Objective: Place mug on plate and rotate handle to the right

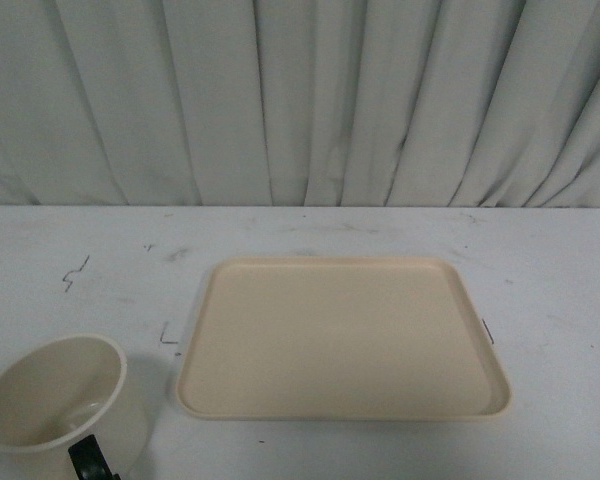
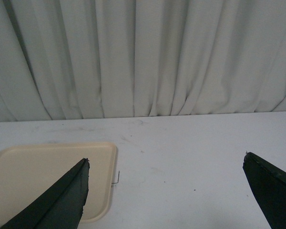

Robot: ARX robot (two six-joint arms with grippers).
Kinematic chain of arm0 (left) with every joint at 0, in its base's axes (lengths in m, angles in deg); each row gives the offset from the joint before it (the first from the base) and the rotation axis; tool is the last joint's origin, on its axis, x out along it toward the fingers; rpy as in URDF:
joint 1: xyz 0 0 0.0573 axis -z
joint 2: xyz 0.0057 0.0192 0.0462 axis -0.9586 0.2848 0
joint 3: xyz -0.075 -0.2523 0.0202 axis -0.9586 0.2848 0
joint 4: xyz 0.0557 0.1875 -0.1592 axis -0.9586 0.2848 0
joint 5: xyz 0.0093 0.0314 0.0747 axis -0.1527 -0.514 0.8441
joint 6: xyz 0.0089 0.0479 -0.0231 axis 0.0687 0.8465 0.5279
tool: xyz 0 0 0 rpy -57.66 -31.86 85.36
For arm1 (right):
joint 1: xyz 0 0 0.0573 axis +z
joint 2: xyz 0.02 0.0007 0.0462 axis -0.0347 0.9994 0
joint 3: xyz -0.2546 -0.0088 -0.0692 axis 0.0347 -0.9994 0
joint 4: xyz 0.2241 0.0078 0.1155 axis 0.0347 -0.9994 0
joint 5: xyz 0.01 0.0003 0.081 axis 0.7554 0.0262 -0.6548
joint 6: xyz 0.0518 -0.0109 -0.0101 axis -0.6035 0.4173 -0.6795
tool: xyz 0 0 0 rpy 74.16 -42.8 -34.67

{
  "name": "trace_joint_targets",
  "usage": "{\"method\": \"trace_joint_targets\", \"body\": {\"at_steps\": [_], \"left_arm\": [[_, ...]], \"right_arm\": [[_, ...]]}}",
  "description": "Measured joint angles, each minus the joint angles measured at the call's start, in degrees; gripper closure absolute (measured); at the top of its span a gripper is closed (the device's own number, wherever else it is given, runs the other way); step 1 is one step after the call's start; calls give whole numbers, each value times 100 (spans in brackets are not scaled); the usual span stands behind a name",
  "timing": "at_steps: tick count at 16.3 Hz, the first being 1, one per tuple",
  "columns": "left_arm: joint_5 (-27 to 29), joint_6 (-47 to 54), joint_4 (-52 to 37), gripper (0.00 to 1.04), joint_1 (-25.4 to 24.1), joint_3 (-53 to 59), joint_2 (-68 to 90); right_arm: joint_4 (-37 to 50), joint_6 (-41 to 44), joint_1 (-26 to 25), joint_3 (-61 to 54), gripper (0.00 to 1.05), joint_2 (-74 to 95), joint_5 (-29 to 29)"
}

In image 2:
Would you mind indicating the white pleated curtain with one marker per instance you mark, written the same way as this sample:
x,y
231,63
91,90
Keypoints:
x,y
81,59

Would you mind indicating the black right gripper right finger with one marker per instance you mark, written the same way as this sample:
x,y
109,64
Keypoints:
x,y
268,185

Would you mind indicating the beige rectangular plastic tray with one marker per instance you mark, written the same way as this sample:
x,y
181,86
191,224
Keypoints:
x,y
29,170

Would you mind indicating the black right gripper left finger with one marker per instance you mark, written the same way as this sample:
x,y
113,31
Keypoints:
x,y
60,206

